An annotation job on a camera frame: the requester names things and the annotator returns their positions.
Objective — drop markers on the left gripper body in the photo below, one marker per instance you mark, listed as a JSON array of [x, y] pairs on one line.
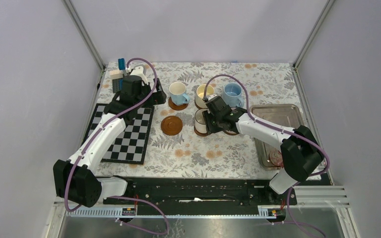
[[146, 90]]

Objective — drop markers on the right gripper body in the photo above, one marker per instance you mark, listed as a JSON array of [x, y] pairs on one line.
[[213, 122]]

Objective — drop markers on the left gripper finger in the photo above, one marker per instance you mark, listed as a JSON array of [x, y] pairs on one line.
[[159, 97], [158, 86]]

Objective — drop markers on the light blue faceted mug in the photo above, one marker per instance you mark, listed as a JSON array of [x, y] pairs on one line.
[[178, 93]]

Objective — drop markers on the white mug black rim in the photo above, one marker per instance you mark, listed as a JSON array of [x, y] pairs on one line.
[[199, 121]]

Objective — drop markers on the cream yellow mug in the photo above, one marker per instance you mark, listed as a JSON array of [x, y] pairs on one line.
[[202, 91]]

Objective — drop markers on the dark walnut coaster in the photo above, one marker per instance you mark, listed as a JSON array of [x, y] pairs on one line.
[[199, 133]]

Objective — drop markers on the pink patterned mug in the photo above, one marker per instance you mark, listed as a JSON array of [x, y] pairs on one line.
[[275, 158]]

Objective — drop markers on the metal tray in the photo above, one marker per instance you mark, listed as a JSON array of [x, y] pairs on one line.
[[282, 114]]

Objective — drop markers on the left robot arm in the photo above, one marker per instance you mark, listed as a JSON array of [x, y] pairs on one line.
[[74, 178]]

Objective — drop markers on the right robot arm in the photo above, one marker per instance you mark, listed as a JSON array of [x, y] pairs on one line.
[[299, 149]]

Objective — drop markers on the blue grey block toy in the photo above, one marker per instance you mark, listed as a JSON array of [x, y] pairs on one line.
[[117, 75]]

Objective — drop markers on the floral tablecloth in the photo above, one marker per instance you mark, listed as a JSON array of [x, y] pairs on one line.
[[187, 155]]

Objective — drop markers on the black white chessboard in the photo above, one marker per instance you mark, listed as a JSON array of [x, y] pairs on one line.
[[130, 146]]

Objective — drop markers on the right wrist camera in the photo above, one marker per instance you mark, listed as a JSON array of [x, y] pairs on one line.
[[209, 97]]

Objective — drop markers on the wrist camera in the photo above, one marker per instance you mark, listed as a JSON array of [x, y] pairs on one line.
[[209, 97], [140, 71]]

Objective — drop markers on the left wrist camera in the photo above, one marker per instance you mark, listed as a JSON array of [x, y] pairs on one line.
[[140, 71]]

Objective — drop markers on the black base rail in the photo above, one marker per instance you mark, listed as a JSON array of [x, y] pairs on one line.
[[208, 196]]

